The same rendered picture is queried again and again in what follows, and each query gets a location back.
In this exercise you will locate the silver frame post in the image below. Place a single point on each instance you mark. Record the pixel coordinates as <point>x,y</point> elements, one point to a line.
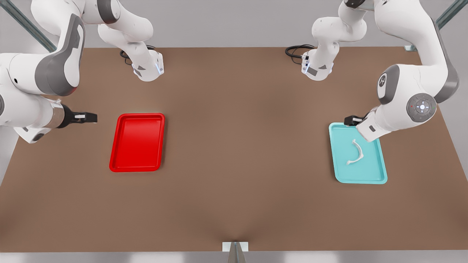
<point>235,252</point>
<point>444,18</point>
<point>27,25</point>

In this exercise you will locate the red plastic tray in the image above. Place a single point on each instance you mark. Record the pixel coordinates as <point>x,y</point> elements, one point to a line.
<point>137,142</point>

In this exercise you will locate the white curved pipe clamp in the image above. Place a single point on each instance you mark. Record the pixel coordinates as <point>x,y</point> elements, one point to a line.
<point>356,152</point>

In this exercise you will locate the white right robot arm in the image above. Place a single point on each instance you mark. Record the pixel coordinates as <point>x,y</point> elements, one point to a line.
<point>55,69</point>

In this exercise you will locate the turquoise plastic tray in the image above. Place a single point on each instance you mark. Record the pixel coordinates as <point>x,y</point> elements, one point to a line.
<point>362,164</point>

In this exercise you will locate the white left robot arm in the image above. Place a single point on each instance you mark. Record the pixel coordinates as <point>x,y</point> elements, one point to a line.
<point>409,80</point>

